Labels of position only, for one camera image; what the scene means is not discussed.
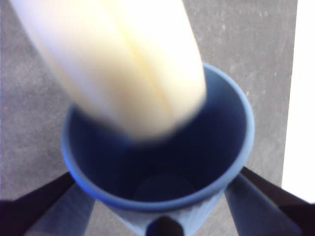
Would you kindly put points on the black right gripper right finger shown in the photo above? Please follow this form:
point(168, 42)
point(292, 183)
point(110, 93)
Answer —
point(270, 211)

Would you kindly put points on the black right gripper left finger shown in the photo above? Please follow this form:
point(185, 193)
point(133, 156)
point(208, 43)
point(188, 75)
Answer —
point(37, 216)

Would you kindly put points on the blue ribbed plastic cup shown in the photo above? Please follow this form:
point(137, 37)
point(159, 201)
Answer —
point(157, 172)

